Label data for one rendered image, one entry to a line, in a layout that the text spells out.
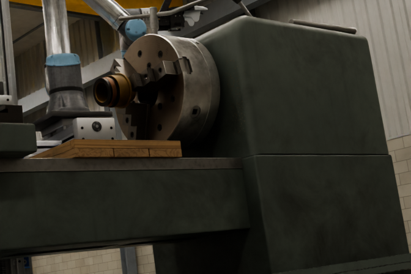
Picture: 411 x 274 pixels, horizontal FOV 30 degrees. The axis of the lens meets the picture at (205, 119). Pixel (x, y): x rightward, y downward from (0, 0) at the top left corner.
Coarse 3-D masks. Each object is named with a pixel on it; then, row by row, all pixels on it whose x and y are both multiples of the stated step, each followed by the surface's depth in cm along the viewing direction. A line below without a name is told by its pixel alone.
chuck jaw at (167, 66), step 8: (160, 64) 195; (168, 64) 195; (176, 64) 197; (184, 64) 197; (144, 72) 197; (152, 72) 197; (160, 72) 195; (168, 72) 194; (176, 72) 196; (136, 80) 196; (144, 80) 196; (152, 80) 195; (160, 80) 196; (168, 80) 197; (136, 88) 197; (144, 88) 198; (152, 88) 199; (160, 88) 201
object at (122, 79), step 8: (96, 80) 196; (104, 80) 194; (112, 80) 194; (120, 80) 195; (128, 80) 196; (96, 88) 197; (104, 88) 199; (112, 88) 193; (120, 88) 194; (128, 88) 196; (96, 96) 197; (104, 96) 198; (112, 96) 193; (120, 96) 194; (128, 96) 196; (104, 104) 195; (112, 104) 195; (120, 104) 196; (128, 104) 198
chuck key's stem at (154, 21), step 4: (152, 8) 211; (156, 8) 211; (152, 12) 211; (156, 12) 211; (152, 16) 211; (156, 16) 211; (152, 20) 211; (156, 20) 211; (152, 24) 210; (156, 24) 210; (152, 28) 210; (156, 28) 210; (156, 32) 210
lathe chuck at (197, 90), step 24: (144, 48) 207; (168, 48) 199; (192, 48) 202; (192, 72) 196; (144, 96) 210; (168, 96) 198; (192, 96) 195; (120, 120) 214; (168, 120) 198; (192, 120) 198
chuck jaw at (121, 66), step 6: (114, 60) 210; (120, 60) 211; (126, 60) 213; (114, 66) 210; (120, 66) 208; (126, 66) 209; (114, 72) 203; (120, 72) 204; (126, 72) 206; (132, 72) 208
